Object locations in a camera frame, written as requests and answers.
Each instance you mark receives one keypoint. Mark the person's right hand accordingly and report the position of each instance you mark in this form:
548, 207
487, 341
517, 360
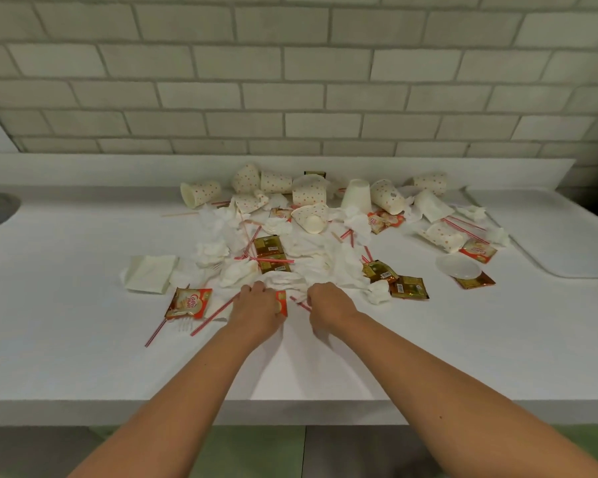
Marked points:
331, 311

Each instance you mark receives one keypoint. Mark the person's left hand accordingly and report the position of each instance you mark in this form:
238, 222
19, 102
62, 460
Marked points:
256, 311

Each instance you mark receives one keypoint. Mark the person's left fingers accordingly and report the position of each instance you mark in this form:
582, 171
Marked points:
253, 287

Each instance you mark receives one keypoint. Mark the person's right fingers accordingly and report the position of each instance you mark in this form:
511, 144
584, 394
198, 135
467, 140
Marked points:
323, 289

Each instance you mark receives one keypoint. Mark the large tissue sheet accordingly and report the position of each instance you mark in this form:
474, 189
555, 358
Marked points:
286, 281

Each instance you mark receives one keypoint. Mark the person's left forearm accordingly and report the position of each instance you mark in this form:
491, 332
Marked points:
189, 408

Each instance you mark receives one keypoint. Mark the person's right forearm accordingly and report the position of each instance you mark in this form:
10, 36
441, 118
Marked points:
443, 408

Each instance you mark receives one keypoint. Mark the green gold tea packet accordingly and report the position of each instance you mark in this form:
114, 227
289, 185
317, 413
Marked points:
408, 288
378, 271
274, 266
268, 245

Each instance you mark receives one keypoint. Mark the orange creamer packet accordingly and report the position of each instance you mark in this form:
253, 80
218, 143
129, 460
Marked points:
478, 251
282, 301
189, 303
280, 214
381, 222

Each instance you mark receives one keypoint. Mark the pile of crumpled white napkins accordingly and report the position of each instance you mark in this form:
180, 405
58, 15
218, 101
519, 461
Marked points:
339, 258

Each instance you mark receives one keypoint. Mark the scatter of red striped straws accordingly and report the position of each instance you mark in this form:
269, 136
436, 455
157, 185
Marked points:
214, 316

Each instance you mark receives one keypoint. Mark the white plastic fork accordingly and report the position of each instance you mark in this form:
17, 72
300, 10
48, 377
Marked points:
185, 323

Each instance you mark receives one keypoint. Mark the scatter of dotted paper cups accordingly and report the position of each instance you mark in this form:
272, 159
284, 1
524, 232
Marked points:
309, 192

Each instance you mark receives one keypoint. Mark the plain white paper cup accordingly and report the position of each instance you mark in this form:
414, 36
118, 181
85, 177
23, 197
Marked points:
356, 196

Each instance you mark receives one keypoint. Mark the folded white napkin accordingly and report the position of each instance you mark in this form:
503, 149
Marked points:
149, 273

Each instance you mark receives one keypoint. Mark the white plastic cup lid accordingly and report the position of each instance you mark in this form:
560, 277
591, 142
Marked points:
458, 266

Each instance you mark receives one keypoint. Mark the brown gold packet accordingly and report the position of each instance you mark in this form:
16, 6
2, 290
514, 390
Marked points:
481, 281

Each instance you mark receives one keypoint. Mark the white plastic tray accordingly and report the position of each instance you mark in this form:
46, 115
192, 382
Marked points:
553, 228

